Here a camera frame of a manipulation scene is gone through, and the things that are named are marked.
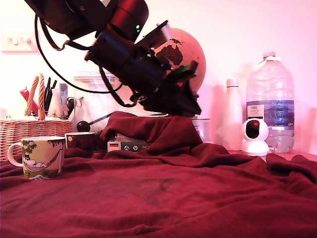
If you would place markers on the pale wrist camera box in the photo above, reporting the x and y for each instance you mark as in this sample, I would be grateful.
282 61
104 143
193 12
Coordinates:
164 32

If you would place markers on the black coffee scoop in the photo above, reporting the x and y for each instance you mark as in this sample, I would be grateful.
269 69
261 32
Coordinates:
83 126

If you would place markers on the cork globe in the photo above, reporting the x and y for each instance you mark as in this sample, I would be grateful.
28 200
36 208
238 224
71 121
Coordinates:
195 49

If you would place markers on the box with German flag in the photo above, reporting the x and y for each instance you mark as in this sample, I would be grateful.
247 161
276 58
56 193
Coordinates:
123 146

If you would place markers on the small white round camera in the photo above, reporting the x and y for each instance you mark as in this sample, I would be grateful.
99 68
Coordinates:
255 146

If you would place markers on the cartoon hammock print mug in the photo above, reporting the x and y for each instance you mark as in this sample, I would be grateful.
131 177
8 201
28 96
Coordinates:
42 158

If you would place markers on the red packet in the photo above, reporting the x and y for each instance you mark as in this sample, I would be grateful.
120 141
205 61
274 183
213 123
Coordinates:
26 95

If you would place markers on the dark red fleece cloth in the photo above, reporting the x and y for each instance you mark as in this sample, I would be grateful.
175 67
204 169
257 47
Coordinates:
173 198

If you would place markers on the large clear water bottle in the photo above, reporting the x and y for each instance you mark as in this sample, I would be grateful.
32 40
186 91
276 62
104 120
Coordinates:
270 81

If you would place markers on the clear plastic storage container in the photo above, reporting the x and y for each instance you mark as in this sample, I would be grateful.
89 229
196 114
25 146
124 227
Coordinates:
91 109

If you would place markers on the blue and cork card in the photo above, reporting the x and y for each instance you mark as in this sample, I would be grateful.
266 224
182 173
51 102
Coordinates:
63 96

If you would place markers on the white light switch plate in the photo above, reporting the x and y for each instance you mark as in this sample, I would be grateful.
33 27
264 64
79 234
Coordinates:
19 42

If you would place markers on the white insulated bottle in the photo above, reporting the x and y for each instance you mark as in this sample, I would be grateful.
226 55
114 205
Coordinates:
232 111

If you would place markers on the white tin can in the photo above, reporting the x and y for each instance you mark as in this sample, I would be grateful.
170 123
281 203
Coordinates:
203 129

